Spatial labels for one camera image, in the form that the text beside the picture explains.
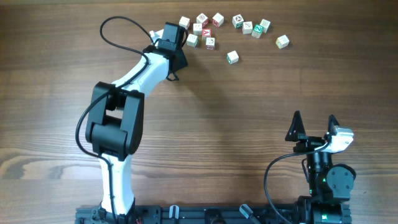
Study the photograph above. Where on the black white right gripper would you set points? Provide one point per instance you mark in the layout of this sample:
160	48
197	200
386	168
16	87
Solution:
291	135

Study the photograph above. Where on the white block green side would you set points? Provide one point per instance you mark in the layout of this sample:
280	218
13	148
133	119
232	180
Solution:
232	57

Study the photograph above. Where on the white block plain picture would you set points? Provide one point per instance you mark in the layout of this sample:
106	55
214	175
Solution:
247	27

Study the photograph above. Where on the green letter Z block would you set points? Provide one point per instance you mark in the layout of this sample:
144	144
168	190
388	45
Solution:
257	31

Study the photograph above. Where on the white block blue side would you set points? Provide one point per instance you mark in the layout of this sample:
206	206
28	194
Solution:
265	24

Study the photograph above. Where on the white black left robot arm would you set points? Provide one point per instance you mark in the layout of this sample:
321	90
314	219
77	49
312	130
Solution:
116	115

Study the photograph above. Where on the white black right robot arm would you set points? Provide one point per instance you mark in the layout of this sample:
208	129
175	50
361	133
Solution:
330	184

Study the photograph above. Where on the white block far left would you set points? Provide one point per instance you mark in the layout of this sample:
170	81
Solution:
184	22

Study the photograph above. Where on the white block green edge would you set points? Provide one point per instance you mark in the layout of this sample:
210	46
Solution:
192	40

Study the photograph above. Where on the plain white wooden block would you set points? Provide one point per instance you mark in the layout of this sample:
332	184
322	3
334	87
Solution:
197	29

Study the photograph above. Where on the red letter A block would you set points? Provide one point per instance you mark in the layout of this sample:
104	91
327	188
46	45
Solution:
205	34

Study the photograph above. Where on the white block red picture top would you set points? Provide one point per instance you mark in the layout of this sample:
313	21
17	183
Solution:
202	19

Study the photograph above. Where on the white block red number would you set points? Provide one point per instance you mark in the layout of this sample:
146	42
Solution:
210	43

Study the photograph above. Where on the white block red letter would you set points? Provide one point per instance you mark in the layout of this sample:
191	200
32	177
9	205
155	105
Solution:
217	19

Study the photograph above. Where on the white block green panda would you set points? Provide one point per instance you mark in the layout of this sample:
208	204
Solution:
237	21

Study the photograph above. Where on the white block yellow side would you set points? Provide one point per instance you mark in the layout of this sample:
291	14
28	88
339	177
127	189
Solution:
282	41

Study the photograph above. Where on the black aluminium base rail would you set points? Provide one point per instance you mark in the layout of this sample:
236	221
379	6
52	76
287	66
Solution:
207	215

